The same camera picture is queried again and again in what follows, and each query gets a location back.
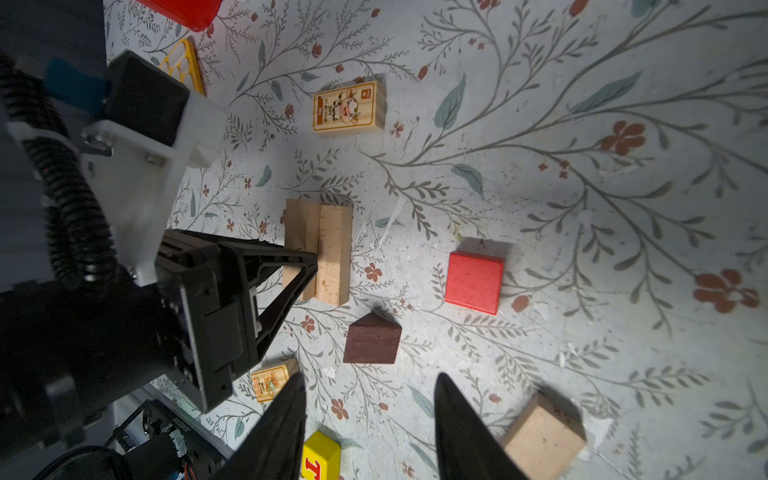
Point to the picture domino block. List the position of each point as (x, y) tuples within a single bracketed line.
[(267, 382), (358, 107)]

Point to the dark brown roof block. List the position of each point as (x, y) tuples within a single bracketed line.
[(372, 339)]

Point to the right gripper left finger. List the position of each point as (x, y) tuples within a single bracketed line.
[(273, 448)]

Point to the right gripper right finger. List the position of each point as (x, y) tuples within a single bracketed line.
[(465, 448)]

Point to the red pencil cup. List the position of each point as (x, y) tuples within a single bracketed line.
[(196, 15)]

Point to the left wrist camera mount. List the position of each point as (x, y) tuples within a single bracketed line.
[(148, 129)]

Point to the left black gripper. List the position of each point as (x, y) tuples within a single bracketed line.
[(207, 281)]

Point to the yellow calculator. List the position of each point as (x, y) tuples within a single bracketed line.
[(181, 64)]

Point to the plain wood plank 31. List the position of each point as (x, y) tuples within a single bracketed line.
[(334, 255)]

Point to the picture domino block lower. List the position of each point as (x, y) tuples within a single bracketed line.
[(267, 382)]

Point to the yellow letter cube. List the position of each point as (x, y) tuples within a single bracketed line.
[(321, 458)]

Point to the red cube block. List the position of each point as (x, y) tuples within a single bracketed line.
[(474, 281)]

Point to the picture domino block upper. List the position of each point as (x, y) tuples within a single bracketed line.
[(358, 107)]

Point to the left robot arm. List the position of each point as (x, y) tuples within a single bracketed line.
[(62, 362)]

